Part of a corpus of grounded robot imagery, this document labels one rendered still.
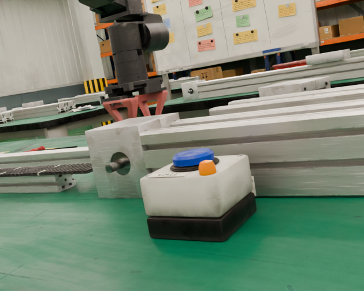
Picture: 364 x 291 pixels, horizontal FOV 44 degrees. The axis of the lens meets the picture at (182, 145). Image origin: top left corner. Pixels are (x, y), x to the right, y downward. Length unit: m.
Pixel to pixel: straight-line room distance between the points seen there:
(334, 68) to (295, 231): 1.71
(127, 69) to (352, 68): 1.38
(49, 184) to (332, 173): 0.45
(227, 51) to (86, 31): 5.31
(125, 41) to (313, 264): 0.59
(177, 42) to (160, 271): 3.67
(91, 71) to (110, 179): 8.27
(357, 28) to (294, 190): 9.83
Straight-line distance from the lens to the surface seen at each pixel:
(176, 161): 0.42
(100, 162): 0.61
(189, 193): 0.40
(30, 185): 0.79
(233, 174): 0.41
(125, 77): 0.83
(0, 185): 0.85
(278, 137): 0.49
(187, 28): 3.93
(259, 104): 0.69
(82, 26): 8.94
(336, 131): 0.47
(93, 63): 8.69
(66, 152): 0.97
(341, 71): 2.08
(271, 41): 3.56
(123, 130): 0.57
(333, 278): 0.32
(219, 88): 2.31
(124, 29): 0.83
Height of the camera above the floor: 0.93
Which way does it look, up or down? 9 degrees down
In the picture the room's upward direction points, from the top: 10 degrees counter-clockwise
